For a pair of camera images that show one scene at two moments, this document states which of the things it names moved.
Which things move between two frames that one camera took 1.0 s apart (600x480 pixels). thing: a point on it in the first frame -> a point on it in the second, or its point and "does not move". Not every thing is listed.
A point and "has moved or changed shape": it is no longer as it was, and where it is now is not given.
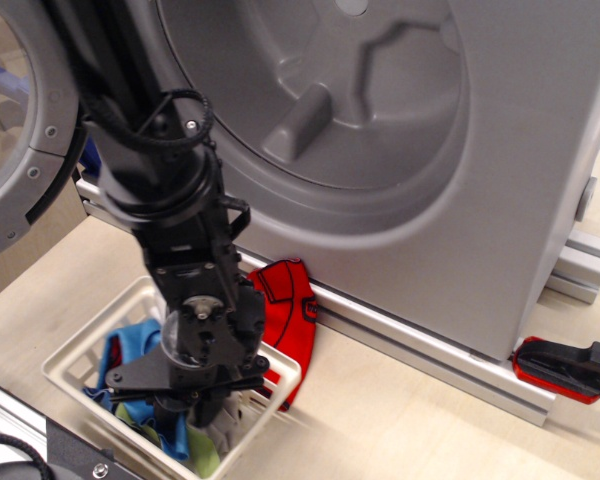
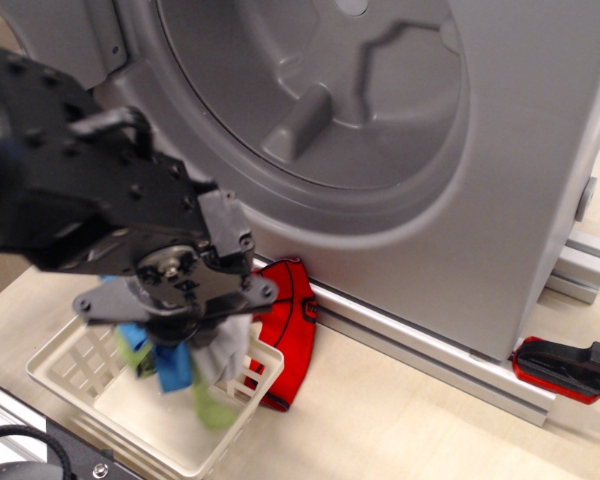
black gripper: x=191 y=369 -> x=179 y=300
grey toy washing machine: x=424 y=159 does not move
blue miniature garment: x=125 y=344 has moved or changed shape
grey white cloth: x=227 y=430 has moved or changed shape
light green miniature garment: x=201 y=450 -> x=211 y=411
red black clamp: x=577 y=373 does not move
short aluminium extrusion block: x=581 y=267 does not move
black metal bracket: x=87 y=462 does not move
